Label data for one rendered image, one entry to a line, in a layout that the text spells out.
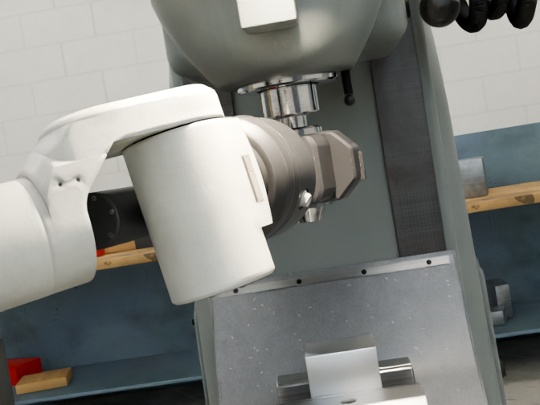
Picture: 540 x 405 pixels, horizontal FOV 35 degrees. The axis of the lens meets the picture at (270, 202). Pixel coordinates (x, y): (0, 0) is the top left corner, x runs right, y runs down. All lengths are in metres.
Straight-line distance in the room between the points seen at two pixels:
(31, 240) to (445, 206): 0.75
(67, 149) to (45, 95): 4.77
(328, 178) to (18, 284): 0.28
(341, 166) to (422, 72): 0.46
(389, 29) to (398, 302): 0.39
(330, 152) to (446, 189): 0.46
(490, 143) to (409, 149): 3.90
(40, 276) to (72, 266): 0.02
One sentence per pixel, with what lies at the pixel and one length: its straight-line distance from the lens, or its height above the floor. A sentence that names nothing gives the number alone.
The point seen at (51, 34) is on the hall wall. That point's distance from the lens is 5.25.
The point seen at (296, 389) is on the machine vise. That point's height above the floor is 1.04.
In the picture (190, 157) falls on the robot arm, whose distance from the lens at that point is 0.49.
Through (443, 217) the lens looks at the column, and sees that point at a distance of 1.12.
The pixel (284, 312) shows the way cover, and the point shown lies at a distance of 1.10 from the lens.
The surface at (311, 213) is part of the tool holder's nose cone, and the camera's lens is 0.72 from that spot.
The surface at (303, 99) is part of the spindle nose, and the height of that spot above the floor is 1.29.
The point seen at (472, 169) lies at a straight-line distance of 4.43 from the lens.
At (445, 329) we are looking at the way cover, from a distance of 1.09.
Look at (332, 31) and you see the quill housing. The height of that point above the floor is 1.33.
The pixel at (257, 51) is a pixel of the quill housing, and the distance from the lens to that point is 0.65.
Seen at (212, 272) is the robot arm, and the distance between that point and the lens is 0.48.
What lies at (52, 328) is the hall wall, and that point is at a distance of 5.31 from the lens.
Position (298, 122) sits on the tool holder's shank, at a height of 1.27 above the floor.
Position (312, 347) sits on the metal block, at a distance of 0.76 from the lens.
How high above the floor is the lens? 1.25
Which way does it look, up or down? 3 degrees down
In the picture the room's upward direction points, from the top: 9 degrees counter-clockwise
